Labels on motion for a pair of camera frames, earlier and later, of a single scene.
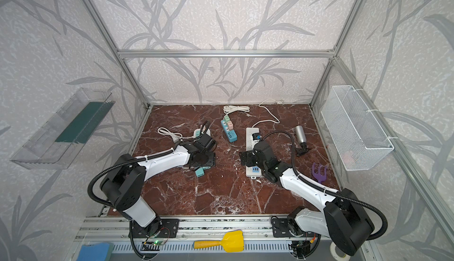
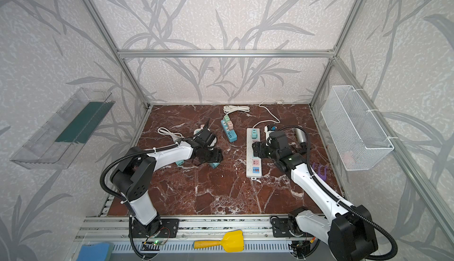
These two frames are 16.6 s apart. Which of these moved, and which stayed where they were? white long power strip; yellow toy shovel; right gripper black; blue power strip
Moved: right gripper black
Stayed: white long power strip; blue power strip; yellow toy shovel
